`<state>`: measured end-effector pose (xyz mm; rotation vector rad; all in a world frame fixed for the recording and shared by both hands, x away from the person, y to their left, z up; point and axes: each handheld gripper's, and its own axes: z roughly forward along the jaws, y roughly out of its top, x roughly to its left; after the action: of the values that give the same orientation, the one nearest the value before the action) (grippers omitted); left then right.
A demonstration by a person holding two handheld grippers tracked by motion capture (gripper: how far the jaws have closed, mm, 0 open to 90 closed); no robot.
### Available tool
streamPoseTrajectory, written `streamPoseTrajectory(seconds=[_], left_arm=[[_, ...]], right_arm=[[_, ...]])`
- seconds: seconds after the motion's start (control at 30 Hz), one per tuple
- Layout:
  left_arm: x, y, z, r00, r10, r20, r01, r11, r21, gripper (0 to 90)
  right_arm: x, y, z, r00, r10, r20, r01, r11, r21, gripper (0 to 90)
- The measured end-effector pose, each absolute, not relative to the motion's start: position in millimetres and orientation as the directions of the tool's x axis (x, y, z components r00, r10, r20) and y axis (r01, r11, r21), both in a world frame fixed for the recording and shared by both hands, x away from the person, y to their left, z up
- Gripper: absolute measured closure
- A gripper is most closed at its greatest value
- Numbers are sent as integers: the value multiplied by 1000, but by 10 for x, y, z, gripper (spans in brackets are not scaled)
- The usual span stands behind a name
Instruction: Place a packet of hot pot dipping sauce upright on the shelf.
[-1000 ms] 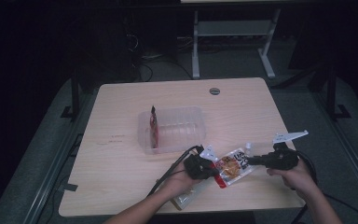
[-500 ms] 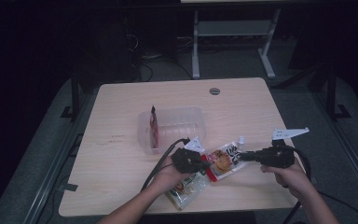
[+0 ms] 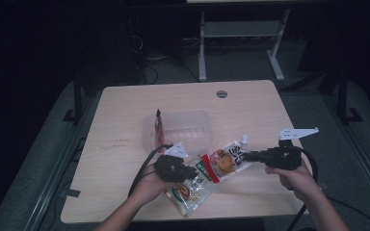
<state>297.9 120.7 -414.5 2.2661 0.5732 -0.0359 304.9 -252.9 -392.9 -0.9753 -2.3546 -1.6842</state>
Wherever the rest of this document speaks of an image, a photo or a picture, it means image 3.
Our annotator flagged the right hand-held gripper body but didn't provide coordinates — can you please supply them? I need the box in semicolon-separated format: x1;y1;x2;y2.
259;127;320;171

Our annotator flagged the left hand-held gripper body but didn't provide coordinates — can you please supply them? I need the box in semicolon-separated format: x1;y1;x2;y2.
153;141;190;183

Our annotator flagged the green and white snack packet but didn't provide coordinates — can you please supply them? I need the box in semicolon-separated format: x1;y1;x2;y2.
165;158;221;218

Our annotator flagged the white and red spout pouch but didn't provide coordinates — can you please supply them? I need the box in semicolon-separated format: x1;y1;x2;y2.
201;134;252;185

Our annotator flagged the clear plastic container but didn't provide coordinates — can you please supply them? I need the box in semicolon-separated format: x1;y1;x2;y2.
141;109;215;157

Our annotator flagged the red and black snack packet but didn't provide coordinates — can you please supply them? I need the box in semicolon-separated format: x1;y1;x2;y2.
154;109;166;149

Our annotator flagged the person's right hand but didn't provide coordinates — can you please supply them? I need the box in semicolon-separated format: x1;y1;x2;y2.
264;161;319;201

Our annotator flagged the person's left hand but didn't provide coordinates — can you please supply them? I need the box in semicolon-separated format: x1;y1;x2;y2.
129;167;174;206

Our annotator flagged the black metal stand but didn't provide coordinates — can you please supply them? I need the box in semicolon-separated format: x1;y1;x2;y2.
62;72;85;126
336;65;364;125

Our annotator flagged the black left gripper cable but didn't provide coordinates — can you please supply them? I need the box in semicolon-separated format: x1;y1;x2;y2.
127;143;173;197

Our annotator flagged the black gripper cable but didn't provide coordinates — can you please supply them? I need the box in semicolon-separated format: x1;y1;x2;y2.
127;143;173;197
287;146;320;231

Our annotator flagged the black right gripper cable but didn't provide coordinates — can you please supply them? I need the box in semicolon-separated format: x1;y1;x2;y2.
287;146;320;231

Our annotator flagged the black floor cable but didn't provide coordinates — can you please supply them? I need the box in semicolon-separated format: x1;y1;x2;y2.
141;57;200;85
326;195;370;231

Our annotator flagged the white metal desk frame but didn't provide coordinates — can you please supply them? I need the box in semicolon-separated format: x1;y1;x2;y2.
186;0;292;83

